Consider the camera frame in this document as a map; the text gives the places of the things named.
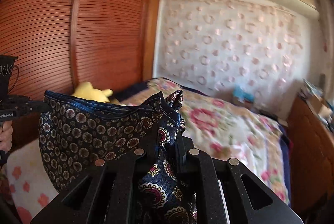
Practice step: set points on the cardboard box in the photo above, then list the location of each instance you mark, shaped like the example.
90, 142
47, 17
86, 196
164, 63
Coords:
318, 106

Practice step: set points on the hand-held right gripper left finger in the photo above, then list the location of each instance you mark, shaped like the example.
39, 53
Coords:
144, 161

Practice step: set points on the navy circle-patterned collared shirt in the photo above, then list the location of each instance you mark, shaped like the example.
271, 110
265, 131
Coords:
91, 130

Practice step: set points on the white window curtain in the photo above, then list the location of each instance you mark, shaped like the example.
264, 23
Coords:
323, 31

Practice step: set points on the wooden louvred wardrobe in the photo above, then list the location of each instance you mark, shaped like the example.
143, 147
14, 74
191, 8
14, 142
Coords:
104, 31

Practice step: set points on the dark figurine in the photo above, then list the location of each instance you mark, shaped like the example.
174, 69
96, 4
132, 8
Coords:
322, 80

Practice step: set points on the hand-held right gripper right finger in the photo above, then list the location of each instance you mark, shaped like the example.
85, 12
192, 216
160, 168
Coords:
182, 156

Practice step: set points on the yellow plush toy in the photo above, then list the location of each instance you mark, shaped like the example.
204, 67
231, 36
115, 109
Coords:
88, 92

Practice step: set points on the person's left hand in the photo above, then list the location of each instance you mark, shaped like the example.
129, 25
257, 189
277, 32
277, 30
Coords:
6, 138

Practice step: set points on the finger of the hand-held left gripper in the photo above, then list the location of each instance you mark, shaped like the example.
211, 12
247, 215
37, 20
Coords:
37, 106

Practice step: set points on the blue tissue packet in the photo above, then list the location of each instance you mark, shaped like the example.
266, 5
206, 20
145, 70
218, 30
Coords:
241, 93

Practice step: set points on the dark blue bed cover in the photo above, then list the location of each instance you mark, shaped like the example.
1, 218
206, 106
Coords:
286, 161

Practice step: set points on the stack of folded cloths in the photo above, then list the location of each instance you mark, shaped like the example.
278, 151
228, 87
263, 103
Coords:
310, 88

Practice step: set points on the floral bed sheet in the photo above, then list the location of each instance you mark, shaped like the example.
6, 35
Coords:
229, 130

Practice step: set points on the wooden sideboard cabinet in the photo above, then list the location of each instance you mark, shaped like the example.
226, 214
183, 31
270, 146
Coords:
308, 148

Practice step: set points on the sheer circle-patterned curtain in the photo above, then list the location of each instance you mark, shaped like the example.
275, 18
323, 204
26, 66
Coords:
234, 52

